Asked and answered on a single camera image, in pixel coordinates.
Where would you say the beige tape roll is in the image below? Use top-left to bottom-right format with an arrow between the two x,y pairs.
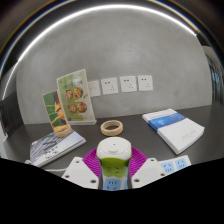
100,119 -> 124,137

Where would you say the small sign in wooden base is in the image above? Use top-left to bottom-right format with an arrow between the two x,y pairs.
41,89 -> 73,138

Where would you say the tall acrylic menu sign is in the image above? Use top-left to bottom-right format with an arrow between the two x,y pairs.
56,68 -> 98,126

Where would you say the grey striped booklet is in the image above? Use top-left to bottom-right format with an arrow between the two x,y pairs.
29,129 -> 87,168

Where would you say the white wall socket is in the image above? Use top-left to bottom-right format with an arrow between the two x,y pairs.
100,77 -> 119,96
119,75 -> 138,93
137,74 -> 154,92

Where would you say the blank white wall plate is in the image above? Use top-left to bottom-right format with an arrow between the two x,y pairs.
87,79 -> 102,98

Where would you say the dark framed glass window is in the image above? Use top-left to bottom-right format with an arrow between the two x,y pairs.
204,49 -> 224,98

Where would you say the white ceiling light strip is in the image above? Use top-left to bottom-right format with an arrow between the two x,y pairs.
0,3 -> 198,101

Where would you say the white and blue book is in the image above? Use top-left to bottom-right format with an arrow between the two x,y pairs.
141,107 -> 206,156

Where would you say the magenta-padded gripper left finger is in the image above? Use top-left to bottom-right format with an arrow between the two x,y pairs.
61,147 -> 103,190

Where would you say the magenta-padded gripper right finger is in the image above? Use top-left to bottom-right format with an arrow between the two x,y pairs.
127,146 -> 167,190

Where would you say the white power strip cable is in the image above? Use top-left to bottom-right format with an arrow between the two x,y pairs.
23,159 -> 68,173

